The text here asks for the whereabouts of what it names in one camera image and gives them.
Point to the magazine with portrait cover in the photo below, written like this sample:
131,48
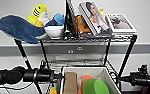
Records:
94,18

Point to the white bowl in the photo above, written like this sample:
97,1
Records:
54,32

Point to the blue whale plush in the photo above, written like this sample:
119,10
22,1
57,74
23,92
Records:
22,30

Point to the tan box in basket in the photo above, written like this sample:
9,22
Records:
70,83

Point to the green rounded item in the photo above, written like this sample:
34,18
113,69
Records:
97,88

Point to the small white wall outlet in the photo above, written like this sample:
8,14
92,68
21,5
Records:
70,51
79,48

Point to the orange round item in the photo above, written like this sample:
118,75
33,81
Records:
81,81

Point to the small yellow item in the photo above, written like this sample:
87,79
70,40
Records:
101,12

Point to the orange toy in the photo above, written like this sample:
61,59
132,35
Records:
81,27

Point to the pale woven basket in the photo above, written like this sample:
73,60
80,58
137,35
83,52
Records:
91,70

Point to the yellow striped shark plush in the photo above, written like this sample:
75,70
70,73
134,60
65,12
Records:
37,15

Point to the white box with picture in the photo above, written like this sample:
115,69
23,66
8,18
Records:
121,23

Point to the long grey wall band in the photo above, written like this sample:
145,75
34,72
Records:
4,50

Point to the black flat frame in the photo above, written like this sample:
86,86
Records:
70,20

